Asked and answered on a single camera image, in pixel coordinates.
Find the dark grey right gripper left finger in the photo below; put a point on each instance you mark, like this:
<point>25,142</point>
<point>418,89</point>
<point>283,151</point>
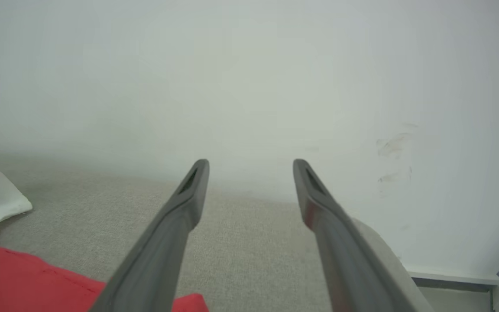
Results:
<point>158,260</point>

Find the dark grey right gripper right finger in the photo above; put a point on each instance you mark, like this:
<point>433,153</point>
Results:
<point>349,268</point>

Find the red and white shirt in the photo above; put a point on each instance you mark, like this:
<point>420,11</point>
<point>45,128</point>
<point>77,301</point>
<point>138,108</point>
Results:
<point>15,277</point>

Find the white wall baseboard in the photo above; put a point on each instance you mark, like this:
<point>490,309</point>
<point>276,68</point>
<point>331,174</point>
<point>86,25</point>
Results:
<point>453,276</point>

